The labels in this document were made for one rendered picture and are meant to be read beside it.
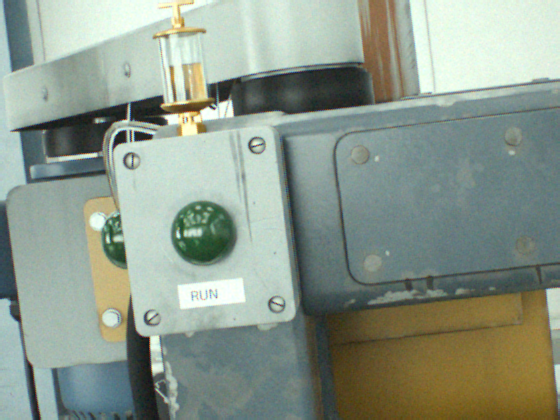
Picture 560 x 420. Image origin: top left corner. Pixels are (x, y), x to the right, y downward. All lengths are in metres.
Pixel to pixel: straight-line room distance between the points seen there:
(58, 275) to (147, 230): 0.47
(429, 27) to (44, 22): 2.00
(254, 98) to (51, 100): 0.31
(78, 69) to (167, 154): 0.39
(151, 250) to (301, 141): 0.10
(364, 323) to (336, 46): 0.22
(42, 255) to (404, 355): 0.33
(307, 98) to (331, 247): 0.13
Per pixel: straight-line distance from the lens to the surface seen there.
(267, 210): 0.50
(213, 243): 0.49
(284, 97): 0.66
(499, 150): 0.55
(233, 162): 0.50
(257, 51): 0.67
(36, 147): 5.91
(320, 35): 0.67
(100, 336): 0.98
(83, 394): 1.03
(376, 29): 1.05
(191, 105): 0.58
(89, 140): 1.01
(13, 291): 1.00
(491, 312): 0.81
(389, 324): 0.80
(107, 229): 0.53
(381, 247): 0.55
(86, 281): 0.97
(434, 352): 0.86
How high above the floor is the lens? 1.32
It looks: 3 degrees down
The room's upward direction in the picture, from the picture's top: 7 degrees counter-clockwise
